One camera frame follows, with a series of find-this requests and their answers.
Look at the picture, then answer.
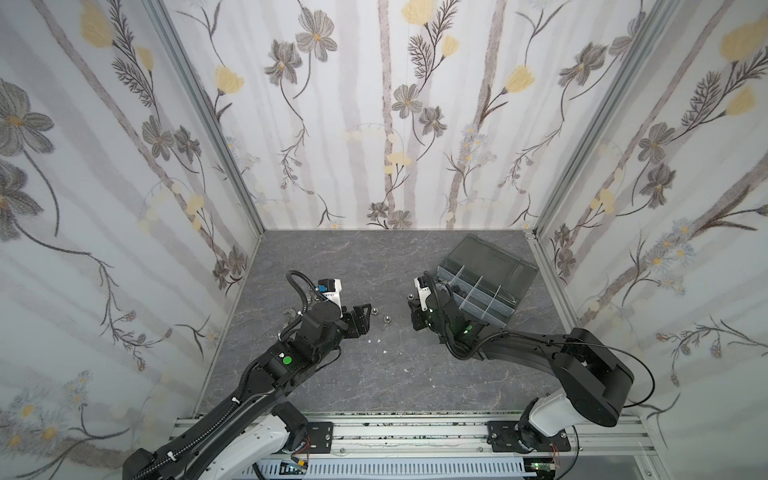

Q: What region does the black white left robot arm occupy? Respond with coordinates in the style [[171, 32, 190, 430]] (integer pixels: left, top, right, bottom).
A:
[[122, 270, 373, 479]]

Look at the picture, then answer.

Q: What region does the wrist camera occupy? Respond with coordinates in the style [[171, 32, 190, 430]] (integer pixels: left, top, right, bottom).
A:
[[417, 286, 432, 311], [315, 278, 343, 317]]

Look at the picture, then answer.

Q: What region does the white slotted cable duct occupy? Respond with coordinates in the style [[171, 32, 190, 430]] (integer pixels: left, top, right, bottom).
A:
[[257, 457, 537, 479]]

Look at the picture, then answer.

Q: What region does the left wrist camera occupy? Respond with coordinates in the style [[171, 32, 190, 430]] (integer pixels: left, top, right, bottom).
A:
[[315, 278, 343, 317]]

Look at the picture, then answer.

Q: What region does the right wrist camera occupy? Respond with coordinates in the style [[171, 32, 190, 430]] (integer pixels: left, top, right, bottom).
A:
[[417, 286, 432, 311]]

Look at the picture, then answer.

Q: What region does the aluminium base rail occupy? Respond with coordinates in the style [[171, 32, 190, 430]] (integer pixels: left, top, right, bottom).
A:
[[161, 411, 661, 480]]

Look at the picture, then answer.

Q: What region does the grey compartment organizer box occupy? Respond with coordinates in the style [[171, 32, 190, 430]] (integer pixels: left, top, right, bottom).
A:
[[436, 234, 538, 328]]

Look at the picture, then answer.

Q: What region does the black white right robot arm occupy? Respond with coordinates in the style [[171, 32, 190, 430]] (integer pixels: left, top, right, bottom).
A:
[[408, 273, 635, 454]]

